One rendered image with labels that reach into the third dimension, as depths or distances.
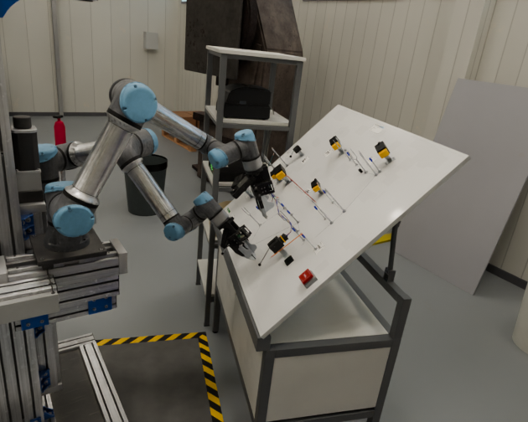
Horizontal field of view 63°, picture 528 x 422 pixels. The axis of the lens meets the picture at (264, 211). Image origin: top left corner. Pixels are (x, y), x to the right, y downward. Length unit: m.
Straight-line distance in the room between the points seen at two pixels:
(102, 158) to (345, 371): 1.29
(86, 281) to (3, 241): 0.33
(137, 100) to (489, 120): 3.56
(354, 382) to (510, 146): 2.85
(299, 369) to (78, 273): 0.94
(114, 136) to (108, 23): 9.01
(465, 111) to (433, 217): 1.04
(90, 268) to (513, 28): 4.12
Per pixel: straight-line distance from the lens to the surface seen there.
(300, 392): 1.96
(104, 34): 10.37
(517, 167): 4.24
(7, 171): 1.72
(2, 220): 1.78
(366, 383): 2.07
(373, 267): 2.06
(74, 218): 1.45
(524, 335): 3.77
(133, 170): 1.76
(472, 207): 4.34
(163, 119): 1.60
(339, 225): 1.80
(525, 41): 4.68
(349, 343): 1.87
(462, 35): 4.80
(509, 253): 4.77
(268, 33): 5.18
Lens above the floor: 1.91
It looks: 21 degrees down
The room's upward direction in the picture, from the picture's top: 6 degrees clockwise
